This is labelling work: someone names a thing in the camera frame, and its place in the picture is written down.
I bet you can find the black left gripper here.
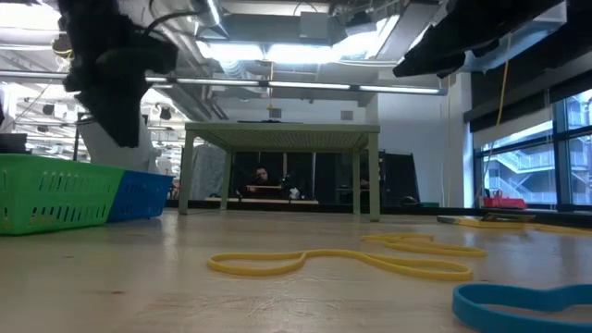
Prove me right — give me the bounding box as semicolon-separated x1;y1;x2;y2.
57;0;179;149

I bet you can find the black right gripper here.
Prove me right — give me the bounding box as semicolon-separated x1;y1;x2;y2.
392;0;563;79

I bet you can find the blue plastic basket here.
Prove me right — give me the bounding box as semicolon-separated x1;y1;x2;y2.
106;169;176;224

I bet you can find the yellow rubber band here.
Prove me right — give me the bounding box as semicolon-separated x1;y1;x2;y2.
206;248;475;283
382;239;488;259
360;232;437;245

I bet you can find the green plastic basket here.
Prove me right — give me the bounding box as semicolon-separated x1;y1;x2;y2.
0;153;127;237

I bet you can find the black monitor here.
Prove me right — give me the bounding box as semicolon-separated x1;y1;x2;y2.
0;132;29;155

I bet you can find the black partition panel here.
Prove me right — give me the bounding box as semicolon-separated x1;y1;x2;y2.
230;150;420;207

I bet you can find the ceiling light strip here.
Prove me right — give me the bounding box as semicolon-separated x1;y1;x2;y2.
0;68;449;97

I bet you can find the window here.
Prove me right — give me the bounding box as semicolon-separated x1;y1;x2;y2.
474;87;592;212

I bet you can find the red storage bin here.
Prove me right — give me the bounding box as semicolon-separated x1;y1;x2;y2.
482;195;528;211

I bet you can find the green perforated metal shelf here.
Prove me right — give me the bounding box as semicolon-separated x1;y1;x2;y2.
178;120;382;222

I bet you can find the person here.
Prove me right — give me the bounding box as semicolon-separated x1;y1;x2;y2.
244;166;284;198

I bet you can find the yellow hanging cable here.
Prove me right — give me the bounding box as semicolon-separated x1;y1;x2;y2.
480;31;513;198

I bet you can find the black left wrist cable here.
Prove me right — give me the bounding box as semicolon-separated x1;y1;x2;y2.
142;8;204;38

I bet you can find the black aluminium table frame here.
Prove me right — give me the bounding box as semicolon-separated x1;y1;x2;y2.
164;198;592;228

